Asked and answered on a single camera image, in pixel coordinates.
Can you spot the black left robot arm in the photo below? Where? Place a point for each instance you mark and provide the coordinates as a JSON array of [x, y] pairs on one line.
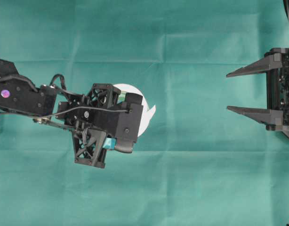
[[19, 95]]

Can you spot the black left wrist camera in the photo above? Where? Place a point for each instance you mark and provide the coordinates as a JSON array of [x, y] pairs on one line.
[[122, 121]]

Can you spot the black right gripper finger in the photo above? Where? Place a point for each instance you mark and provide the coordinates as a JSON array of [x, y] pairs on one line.
[[264, 116], [250, 68]]

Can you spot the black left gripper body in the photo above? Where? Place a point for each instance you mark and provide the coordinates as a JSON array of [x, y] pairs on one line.
[[87, 140]]

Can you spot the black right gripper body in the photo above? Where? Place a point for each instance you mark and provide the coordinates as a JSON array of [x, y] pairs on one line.
[[277, 80]]

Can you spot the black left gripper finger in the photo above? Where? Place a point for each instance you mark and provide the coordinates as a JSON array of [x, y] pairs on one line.
[[124, 146], [133, 98]]

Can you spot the white duct tape roll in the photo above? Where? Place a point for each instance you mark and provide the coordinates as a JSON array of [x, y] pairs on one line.
[[147, 112]]

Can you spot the green table cloth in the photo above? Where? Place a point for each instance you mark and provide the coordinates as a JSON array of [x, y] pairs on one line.
[[197, 164]]

